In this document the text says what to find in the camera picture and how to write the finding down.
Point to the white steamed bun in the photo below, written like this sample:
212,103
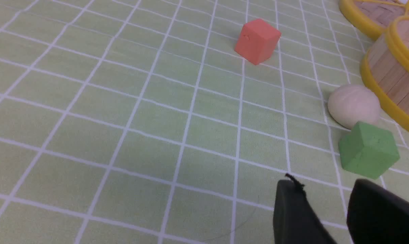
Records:
351,103

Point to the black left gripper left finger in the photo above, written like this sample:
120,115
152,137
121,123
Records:
294,220

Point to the bamboo steamer lid yellow rim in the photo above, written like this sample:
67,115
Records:
372,17

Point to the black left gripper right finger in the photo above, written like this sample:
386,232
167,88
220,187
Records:
376,215

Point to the bamboo steamer tray yellow rim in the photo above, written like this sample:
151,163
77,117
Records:
385,70

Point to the green foam cube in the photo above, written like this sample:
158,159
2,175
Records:
368,150

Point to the red foam cube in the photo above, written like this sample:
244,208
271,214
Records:
257,41

